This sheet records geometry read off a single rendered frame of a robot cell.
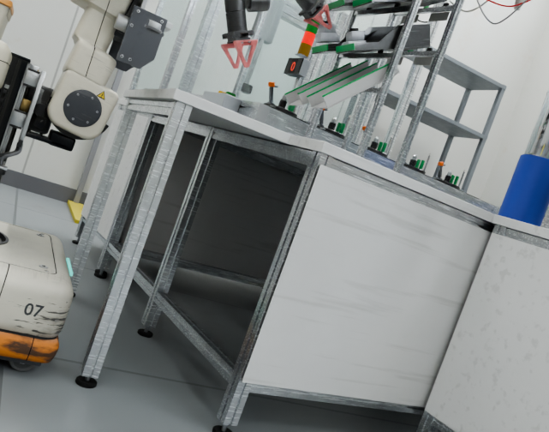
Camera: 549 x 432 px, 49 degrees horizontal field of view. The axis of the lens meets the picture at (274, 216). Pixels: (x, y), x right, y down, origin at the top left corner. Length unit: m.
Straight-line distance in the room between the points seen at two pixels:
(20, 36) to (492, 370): 4.07
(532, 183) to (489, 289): 0.52
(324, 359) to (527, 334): 0.60
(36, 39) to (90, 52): 3.21
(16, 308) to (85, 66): 0.68
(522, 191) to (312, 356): 1.06
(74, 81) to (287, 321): 0.89
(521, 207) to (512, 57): 4.55
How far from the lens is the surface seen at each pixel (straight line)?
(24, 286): 1.67
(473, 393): 2.05
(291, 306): 1.69
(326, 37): 2.16
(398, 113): 3.54
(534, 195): 2.40
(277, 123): 2.20
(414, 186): 1.84
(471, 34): 6.50
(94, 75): 1.81
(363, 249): 1.77
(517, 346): 1.97
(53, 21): 5.03
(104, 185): 2.49
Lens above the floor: 0.71
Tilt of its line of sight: 3 degrees down
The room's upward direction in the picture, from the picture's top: 20 degrees clockwise
